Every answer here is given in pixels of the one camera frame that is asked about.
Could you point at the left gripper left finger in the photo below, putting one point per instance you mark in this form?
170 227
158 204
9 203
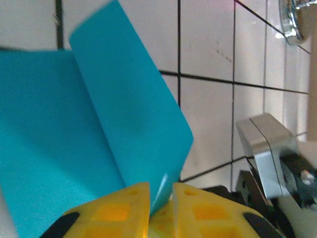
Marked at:
111 218

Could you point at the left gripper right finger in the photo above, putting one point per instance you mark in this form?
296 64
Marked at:
210 218

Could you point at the blue square paper sheet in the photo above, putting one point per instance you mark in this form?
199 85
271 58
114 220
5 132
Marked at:
123 99

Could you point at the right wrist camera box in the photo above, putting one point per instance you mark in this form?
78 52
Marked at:
267 153

